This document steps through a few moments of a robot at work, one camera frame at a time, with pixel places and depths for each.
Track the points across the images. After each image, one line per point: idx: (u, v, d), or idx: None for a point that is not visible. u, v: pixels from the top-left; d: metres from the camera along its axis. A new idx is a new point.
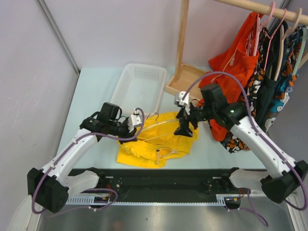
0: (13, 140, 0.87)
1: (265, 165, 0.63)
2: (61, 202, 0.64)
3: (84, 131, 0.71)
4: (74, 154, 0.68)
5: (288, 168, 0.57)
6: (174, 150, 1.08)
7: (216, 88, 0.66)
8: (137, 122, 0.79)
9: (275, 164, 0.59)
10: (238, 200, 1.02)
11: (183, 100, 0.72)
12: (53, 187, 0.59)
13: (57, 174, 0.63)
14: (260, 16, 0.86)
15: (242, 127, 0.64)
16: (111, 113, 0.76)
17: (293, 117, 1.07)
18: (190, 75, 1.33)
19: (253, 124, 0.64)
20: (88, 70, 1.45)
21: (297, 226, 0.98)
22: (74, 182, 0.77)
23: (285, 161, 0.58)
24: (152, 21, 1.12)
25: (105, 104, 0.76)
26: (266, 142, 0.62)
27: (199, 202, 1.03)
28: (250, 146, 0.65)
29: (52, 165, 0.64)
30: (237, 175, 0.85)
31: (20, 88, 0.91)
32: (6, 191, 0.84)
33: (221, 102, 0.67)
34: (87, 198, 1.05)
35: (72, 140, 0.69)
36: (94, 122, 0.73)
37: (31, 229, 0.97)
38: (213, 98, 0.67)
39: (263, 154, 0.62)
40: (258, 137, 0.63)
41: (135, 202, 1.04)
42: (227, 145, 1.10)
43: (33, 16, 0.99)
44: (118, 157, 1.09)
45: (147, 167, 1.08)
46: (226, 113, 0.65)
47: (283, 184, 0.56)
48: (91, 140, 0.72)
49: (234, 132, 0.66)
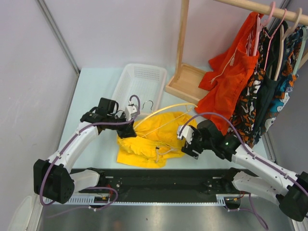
0: (13, 140, 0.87)
1: (272, 185, 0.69)
2: (68, 192, 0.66)
3: (85, 123, 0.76)
4: (78, 144, 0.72)
5: (292, 183, 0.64)
6: (173, 148, 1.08)
7: (211, 125, 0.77)
8: (134, 110, 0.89)
9: (279, 181, 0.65)
10: (238, 200, 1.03)
11: (180, 134, 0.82)
12: (62, 175, 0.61)
13: (65, 162, 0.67)
14: (260, 16, 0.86)
15: (240, 156, 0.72)
16: (109, 107, 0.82)
17: (293, 117, 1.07)
18: (190, 75, 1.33)
19: (249, 150, 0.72)
20: (88, 70, 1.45)
21: (297, 226, 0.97)
22: (77, 176, 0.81)
23: (286, 176, 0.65)
24: (152, 21, 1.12)
25: (102, 98, 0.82)
26: (264, 163, 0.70)
27: (200, 203, 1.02)
28: (253, 170, 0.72)
29: (58, 155, 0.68)
30: (243, 183, 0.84)
31: (20, 88, 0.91)
32: (6, 190, 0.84)
33: (216, 137, 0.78)
34: (87, 198, 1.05)
35: (75, 132, 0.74)
36: (93, 115, 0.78)
37: (31, 228, 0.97)
38: (210, 134, 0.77)
39: (265, 175, 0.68)
40: (255, 160, 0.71)
41: (135, 202, 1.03)
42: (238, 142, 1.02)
43: (33, 16, 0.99)
44: (118, 157, 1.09)
45: (147, 167, 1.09)
46: (222, 146, 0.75)
47: (293, 200, 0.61)
48: (93, 131, 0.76)
49: (236, 161, 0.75)
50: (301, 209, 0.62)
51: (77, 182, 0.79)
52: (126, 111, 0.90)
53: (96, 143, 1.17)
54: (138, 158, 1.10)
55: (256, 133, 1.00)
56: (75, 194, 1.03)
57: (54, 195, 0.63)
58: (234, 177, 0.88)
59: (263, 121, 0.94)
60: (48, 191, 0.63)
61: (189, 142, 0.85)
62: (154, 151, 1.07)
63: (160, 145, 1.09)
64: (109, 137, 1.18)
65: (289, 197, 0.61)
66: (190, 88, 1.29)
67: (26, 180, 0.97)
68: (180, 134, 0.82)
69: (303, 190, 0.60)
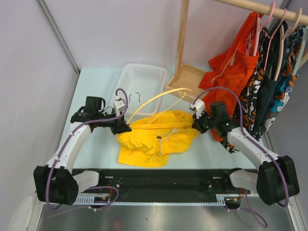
0: (14, 140, 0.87)
1: (255, 164, 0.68)
2: (73, 193, 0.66)
3: (76, 124, 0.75)
4: (74, 145, 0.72)
5: (270, 160, 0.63)
6: (175, 129, 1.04)
7: (222, 105, 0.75)
8: (121, 105, 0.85)
9: (258, 157, 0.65)
10: (238, 200, 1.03)
11: (193, 104, 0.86)
12: (64, 177, 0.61)
13: (65, 164, 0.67)
14: (260, 16, 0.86)
15: (234, 133, 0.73)
16: (96, 105, 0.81)
17: (293, 117, 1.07)
18: (190, 75, 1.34)
19: (243, 129, 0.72)
20: (88, 70, 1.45)
21: (297, 226, 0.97)
22: (79, 177, 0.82)
23: (267, 154, 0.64)
24: (152, 21, 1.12)
25: (88, 97, 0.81)
26: (252, 141, 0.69)
27: (194, 202, 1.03)
28: (241, 148, 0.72)
29: (57, 158, 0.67)
30: (238, 175, 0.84)
31: (21, 88, 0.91)
32: (6, 190, 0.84)
33: (224, 117, 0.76)
34: (87, 198, 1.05)
35: (69, 133, 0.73)
36: (83, 114, 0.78)
37: (31, 229, 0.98)
38: (217, 113, 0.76)
39: (250, 152, 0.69)
40: (245, 138, 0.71)
41: (136, 202, 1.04)
42: (227, 145, 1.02)
43: (33, 16, 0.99)
44: (120, 157, 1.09)
45: (148, 167, 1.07)
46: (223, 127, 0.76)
47: (265, 174, 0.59)
48: (85, 130, 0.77)
49: (230, 140, 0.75)
50: (270, 188, 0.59)
51: (79, 183, 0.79)
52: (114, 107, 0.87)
53: (94, 143, 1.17)
54: (139, 158, 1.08)
55: (256, 133, 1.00)
56: None
57: (60, 198, 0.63)
58: (233, 171, 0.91)
59: (263, 121, 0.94)
60: (54, 195, 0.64)
61: (198, 117, 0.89)
62: (155, 142, 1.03)
63: (161, 134, 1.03)
64: (109, 137, 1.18)
65: (261, 169, 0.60)
66: (190, 87, 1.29)
67: (26, 180, 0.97)
68: (193, 105, 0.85)
69: (278, 167, 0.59)
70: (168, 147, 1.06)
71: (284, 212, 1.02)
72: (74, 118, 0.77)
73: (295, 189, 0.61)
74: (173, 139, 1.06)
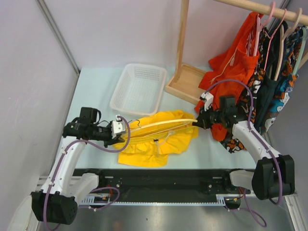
0: (14, 140, 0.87)
1: (254, 159, 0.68)
2: (73, 212, 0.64)
3: (69, 138, 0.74)
4: (68, 163, 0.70)
5: (270, 156, 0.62)
6: (172, 131, 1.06)
7: (231, 97, 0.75)
8: (119, 129, 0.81)
9: (259, 152, 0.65)
10: (238, 200, 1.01)
11: (205, 94, 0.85)
12: (60, 201, 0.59)
13: (60, 188, 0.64)
14: (260, 16, 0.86)
15: (239, 126, 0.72)
16: (91, 116, 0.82)
17: (293, 117, 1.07)
18: (190, 75, 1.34)
19: (249, 123, 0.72)
20: (88, 70, 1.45)
21: (297, 226, 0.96)
22: (78, 188, 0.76)
23: (268, 150, 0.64)
24: (152, 21, 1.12)
25: (83, 108, 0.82)
26: (256, 136, 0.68)
27: (193, 202, 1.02)
28: (244, 142, 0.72)
29: (51, 183, 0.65)
30: (238, 173, 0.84)
31: (20, 88, 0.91)
32: (6, 190, 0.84)
33: (232, 110, 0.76)
34: (86, 198, 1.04)
35: (61, 151, 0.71)
36: (75, 127, 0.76)
37: (31, 229, 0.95)
38: (225, 105, 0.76)
39: (251, 146, 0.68)
40: (250, 133, 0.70)
41: (136, 202, 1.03)
42: (227, 145, 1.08)
43: (33, 16, 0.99)
44: (120, 158, 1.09)
45: (148, 167, 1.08)
46: (230, 119, 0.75)
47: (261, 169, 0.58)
48: (79, 145, 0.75)
49: (234, 132, 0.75)
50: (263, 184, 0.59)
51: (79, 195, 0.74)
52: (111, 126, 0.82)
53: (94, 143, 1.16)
54: (139, 158, 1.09)
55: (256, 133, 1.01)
56: None
57: (59, 219, 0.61)
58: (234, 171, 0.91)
59: (263, 121, 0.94)
60: (51, 217, 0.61)
61: (206, 109, 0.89)
62: (153, 145, 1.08)
63: (158, 137, 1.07)
64: None
65: (259, 163, 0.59)
66: (190, 88, 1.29)
67: (26, 180, 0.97)
68: (205, 95, 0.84)
69: (276, 164, 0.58)
70: (166, 147, 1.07)
71: (284, 212, 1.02)
72: (66, 132, 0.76)
73: (290, 189, 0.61)
74: (170, 140, 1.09)
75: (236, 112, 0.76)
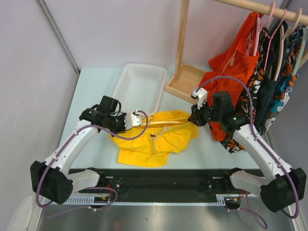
0: (14, 140, 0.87)
1: (262, 169, 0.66)
2: (66, 193, 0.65)
3: (84, 122, 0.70)
4: (75, 145, 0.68)
5: (282, 173, 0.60)
6: (167, 127, 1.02)
7: (226, 96, 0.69)
8: (137, 123, 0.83)
9: (270, 168, 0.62)
10: (238, 200, 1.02)
11: (196, 93, 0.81)
12: (57, 178, 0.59)
13: (61, 166, 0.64)
14: (260, 16, 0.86)
15: (242, 133, 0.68)
16: (111, 106, 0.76)
17: (293, 117, 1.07)
18: (190, 75, 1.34)
19: (253, 130, 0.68)
20: (88, 70, 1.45)
21: (297, 226, 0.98)
22: (77, 176, 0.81)
23: (279, 165, 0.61)
24: (152, 21, 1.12)
25: (104, 96, 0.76)
26: (264, 147, 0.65)
27: (199, 202, 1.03)
28: (250, 150, 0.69)
29: (55, 158, 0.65)
30: (239, 177, 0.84)
31: (21, 88, 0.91)
32: (6, 190, 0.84)
33: (228, 110, 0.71)
34: (87, 198, 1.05)
35: (73, 132, 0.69)
36: (93, 113, 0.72)
37: (31, 229, 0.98)
38: (222, 106, 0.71)
39: (260, 158, 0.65)
40: (256, 142, 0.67)
41: (135, 202, 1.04)
42: (227, 145, 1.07)
43: (33, 15, 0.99)
44: (120, 157, 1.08)
45: (148, 167, 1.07)
46: (228, 121, 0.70)
47: (278, 189, 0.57)
48: (92, 131, 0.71)
49: (237, 137, 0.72)
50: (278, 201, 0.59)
51: (76, 182, 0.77)
52: (130, 119, 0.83)
53: (94, 143, 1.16)
54: (138, 158, 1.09)
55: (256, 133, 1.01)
56: (75, 194, 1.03)
57: (52, 196, 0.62)
58: (234, 172, 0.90)
59: (263, 121, 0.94)
60: (45, 191, 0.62)
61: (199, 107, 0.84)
62: (149, 140, 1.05)
63: (155, 132, 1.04)
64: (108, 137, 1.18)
65: (275, 184, 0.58)
66: (190, 88, 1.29)
67: (26, 180, 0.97)
68: (196, 93, 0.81)
69: (292, 183, 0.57)
70: (164, 144, 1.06)
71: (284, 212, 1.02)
72: (83, 117, 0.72)
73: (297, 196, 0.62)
74: (167, 136, 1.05)
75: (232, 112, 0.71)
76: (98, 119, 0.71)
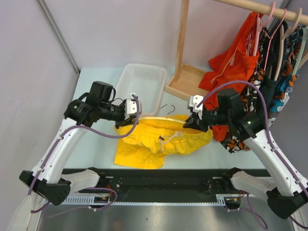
0: (14, 140, 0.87)
1: (274, 180, 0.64)
2: (63, 194, 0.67)
3: (68, 122, 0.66)
4: (60, 152, 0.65)
5: (301, 189, 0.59)
6: (178, 133, 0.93)
7: (235, 95, 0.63)
8: (133, 110, 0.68)
9: (288, 183, 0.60)
10: (238, 200, 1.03)
11: (197, 108, 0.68)
12: (45, 190, 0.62)
13: (47, 177, 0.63)
14: (260, 16, 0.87)
15: (259, 142, 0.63)
16: (102, 94, 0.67)
17: (293, 117, 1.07)
18: (190, 75, 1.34)
19: (269, 138, 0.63)
20: (88, 70, 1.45)
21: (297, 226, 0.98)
22: (76, 178, 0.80)
23: (298, 181, 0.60)
24: (152, 21, 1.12)
25: (95, 83, 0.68)
26: (281, 159, 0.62)
27: (200, 203, 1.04)
28: (263, 159, 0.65)
29: (40, 168, 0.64)
30: (240, 179, 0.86)
31: (21, 87, 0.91)
32: (6, 190, 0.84)
33: (237, 110, 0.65)
34: (87, 198, 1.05)
35: (57, 136, 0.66)
36: (78, 108, 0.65)
37: (31, 229, 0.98)
38: (230, 106, 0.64)
39: (275, 170, 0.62)
40: (273, 153, 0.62)
41: (135, 202, 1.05)
42: (227, 145, 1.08)
43: (33, 15, 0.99)
44: (115, 159, 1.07)
45: (145, 168, 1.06)
46: (242, 123, 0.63)
47: (296, 207, 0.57)
48: (79, 132, 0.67)
49: (248, 145, 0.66)
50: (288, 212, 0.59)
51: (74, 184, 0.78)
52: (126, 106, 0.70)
53: (94, 142, 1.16)
54: (135, 158, 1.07)
55: None
56: (75, 194, 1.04)
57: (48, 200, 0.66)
58: (233, 174, 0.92)
59: None
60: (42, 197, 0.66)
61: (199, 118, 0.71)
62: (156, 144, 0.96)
63: (164, 135, 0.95)
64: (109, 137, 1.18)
65: (293, 203, 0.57)
66: (190, 88, 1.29)
67: None
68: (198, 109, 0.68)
69: None
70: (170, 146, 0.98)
71: None
72: (69, 113, 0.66)
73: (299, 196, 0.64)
74: (177, 144, 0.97)
75: (240, 111, 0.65)
76: (84, 114, 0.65)
